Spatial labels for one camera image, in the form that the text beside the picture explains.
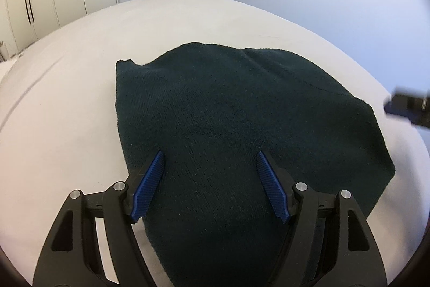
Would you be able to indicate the dark green knit cloth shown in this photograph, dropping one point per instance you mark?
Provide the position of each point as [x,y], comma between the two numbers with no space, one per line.
[218,105]

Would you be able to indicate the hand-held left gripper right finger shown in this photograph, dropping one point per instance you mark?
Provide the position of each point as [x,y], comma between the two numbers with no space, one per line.
[272,186]

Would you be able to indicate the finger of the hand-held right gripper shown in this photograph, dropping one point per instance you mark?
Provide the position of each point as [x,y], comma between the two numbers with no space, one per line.
[406,103]

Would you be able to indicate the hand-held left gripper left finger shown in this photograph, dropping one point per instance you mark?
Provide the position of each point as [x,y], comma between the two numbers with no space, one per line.
[147,186]

